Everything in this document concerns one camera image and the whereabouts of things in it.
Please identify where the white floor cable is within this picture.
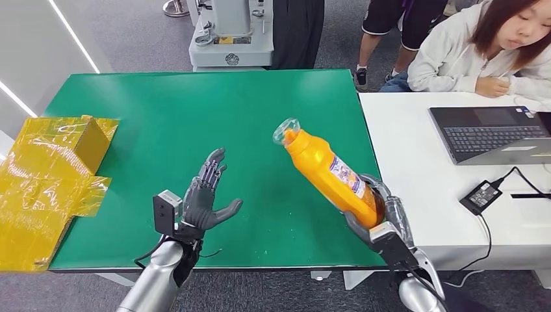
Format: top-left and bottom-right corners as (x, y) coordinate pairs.
(443, 268), (484, 289)

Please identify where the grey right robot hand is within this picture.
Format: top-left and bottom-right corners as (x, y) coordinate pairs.
(342, 173), (416, 255)

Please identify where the standing person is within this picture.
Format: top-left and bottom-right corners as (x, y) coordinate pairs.
(267, 0), (326, 71)
(353, 0), (450, 92)

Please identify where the black laptop charger cable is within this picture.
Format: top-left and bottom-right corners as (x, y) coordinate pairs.
(493, 166), (551, 196)

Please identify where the grey machine base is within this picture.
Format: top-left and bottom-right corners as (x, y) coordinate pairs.
(188, 0), (275, 72)

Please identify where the person's right hand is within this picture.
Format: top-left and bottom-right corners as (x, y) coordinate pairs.
(474, 76), (511, 99)

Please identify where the green table mat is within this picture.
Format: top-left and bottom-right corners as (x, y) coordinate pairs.
(43, 70), (387, 272)

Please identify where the yellow taped cardboard box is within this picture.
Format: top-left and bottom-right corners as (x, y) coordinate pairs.
(0, 115), (120, 273)

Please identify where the chrome stanchion base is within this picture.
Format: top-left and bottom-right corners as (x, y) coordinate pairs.
(162, 0), (191, 18)

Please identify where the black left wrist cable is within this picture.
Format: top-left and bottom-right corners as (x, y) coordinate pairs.
(133, 234), (170, 270)

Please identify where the dark grey laptop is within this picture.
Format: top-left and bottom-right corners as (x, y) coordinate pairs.
(429, 105), (551, 166)

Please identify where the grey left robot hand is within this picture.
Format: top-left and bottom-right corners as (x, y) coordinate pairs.
(174, 148), (244, 243)

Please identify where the black mains power cable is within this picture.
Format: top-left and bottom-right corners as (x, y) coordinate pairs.
(443, 214), (493, 285)

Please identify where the seated person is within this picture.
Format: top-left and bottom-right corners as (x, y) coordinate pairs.
(378, 0), (551, 111)

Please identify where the white table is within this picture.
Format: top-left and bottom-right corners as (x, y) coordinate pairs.
(358, 92), (551, 289)

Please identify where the black power adapter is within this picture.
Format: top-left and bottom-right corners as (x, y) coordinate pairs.
(459, 180), (504, 216)

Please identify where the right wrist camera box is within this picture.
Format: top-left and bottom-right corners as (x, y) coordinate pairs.
(369, 222), (419, 270)

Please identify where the orange plastic bottle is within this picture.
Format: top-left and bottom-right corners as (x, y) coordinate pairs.
(272, 118), (386, 230)

